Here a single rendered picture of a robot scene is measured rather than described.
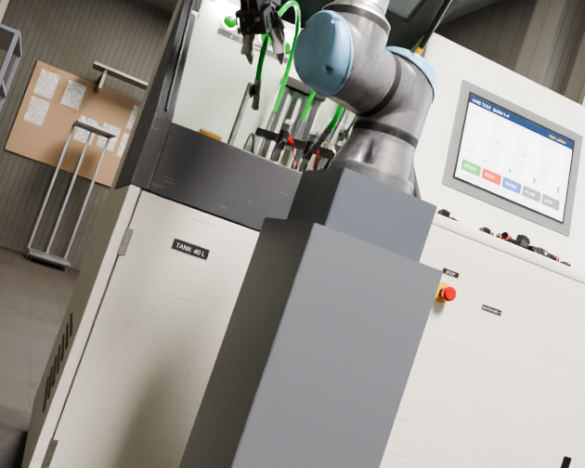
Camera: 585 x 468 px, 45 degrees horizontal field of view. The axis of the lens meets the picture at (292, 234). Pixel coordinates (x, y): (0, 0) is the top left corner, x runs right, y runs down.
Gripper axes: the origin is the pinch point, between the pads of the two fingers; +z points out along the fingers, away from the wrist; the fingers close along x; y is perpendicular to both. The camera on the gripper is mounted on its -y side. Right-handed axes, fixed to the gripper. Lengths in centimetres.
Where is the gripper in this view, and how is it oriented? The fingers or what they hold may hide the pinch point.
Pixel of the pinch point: (266, 58)
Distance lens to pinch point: 177.1
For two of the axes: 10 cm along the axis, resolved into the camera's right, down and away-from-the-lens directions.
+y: -2.8, 5.6, -7.8
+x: 9.5, 0.7, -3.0
